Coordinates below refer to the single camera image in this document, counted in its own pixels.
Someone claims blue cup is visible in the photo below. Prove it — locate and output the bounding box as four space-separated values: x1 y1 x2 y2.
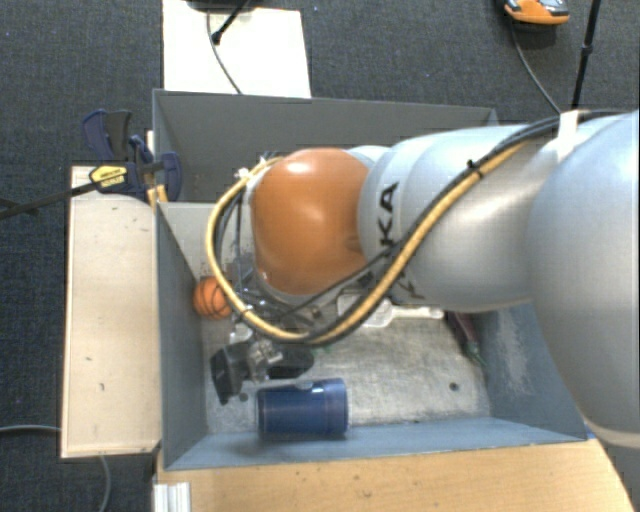
256 377 350 442

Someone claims orange ball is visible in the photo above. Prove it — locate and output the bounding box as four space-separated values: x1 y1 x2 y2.
192 276 234 321

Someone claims grey metal bin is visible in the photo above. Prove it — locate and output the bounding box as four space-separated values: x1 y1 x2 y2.
151 88 590 473

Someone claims pale wood flat board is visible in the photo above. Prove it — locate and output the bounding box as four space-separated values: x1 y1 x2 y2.
60 165 163 459

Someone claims dark purple and green object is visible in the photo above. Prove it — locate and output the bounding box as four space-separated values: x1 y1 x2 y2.
446 310 485 369

